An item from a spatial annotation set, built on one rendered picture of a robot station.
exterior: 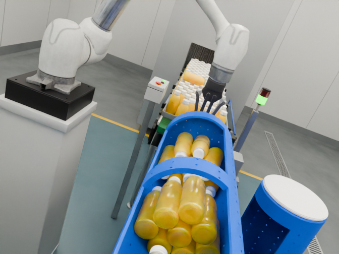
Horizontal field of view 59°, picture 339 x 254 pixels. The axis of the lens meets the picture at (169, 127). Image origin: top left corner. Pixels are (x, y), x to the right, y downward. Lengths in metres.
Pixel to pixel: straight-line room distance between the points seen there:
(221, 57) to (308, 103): 5.19
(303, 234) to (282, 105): 4.96
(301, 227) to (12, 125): 1.24
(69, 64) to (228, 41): 0.65
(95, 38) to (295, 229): 1.16
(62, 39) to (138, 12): 4.72
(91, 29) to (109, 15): 0.10
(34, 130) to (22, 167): 0.20
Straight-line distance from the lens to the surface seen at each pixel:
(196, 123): 1.20
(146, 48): 5.98
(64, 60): 1.32
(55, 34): 1.32
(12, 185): 1.59
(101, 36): 1.45
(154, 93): 1.77
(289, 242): 1.34
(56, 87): 1.34
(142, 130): 1.95
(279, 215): 1.28
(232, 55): 1.12
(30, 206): 1.60
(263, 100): 2.02
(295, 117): 6.29
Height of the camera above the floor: 1.60
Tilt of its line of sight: 23 degrees down
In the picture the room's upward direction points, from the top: 21 degrees clockwise
